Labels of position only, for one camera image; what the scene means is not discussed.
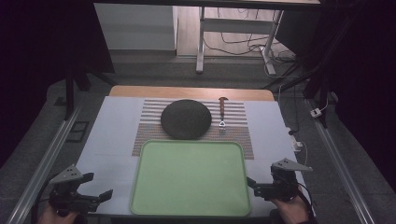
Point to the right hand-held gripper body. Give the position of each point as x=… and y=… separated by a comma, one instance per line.
x=281, y=189

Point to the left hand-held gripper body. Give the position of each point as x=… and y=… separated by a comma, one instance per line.
x=67, y=191

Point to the person's right hand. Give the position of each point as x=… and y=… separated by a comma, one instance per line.
x=292, y=211

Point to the person's left hand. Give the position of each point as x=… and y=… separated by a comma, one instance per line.
x=51, y=217

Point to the white table sheet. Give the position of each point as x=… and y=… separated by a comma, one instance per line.
x=109, y=140

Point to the striped woven placemat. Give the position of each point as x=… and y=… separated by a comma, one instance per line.
x=233, y=137

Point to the green plastic tray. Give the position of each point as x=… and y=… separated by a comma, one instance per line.
x=190, y=177

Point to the white power adapter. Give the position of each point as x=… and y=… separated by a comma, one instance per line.
x=316, y=112

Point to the dark round plate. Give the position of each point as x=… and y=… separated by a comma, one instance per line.
x=186, y=119

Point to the black stand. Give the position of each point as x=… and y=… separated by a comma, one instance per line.
x=77, y=77
x=311, y=74

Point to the grey cabinet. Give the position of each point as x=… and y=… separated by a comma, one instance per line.
x=134, y=26

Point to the aluminium rail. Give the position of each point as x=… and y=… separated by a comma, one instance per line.
x=341, y=161
x=43, y=165

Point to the black floor frame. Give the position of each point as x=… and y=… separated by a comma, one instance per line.
x=77, y=131

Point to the white metal desk frame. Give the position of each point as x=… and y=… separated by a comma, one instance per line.
x=236, y=26

